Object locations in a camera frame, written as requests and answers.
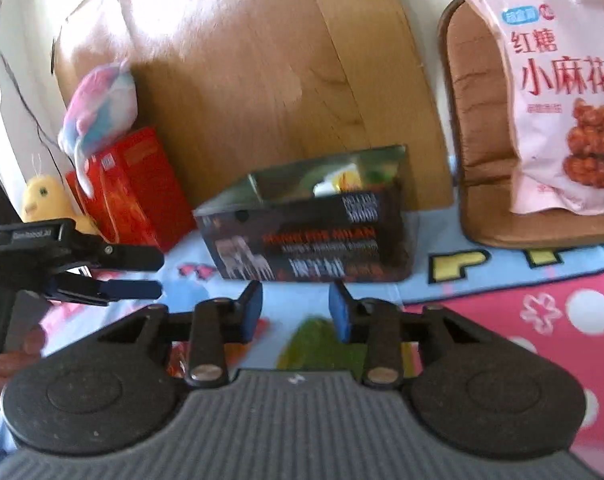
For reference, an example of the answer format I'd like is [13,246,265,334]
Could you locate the pink snack bag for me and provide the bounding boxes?
[456,0,604,217]

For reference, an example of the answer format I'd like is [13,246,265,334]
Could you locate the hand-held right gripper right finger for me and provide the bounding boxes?
[328,280,489,389]

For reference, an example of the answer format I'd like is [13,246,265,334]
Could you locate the printed blanket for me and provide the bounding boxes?
[0,205,604,480]

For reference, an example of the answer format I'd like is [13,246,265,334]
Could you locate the wooden board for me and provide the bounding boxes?
[51,0,456,212]

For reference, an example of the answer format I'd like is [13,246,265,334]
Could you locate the red cardboard box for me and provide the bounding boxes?
[64,126,198,254]

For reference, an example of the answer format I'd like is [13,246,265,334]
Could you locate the person's left hand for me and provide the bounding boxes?
[0,329,49,403]

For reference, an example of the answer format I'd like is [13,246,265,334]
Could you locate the brown seat cushion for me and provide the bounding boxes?
[436,0,604,252]

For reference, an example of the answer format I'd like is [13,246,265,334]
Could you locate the yellow white snack packet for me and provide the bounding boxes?
[309,165,366,197]

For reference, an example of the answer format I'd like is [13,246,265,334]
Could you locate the pink blue plush toy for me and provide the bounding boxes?
[57,59,139,197]

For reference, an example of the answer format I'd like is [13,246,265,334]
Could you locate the black wall cable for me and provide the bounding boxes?
[0,0,79,171]

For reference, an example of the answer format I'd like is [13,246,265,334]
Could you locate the yellow chick plush toy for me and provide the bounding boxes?
[21,154,101,237]

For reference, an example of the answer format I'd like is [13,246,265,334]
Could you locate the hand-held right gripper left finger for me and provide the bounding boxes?
[97,280,264,389]

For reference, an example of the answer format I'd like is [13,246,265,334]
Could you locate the dark cardboard box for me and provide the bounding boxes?
[192,144,416,284]

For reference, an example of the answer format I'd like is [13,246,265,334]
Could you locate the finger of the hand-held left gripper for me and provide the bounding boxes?
[44,272,164,307]
[77,237,166,273]

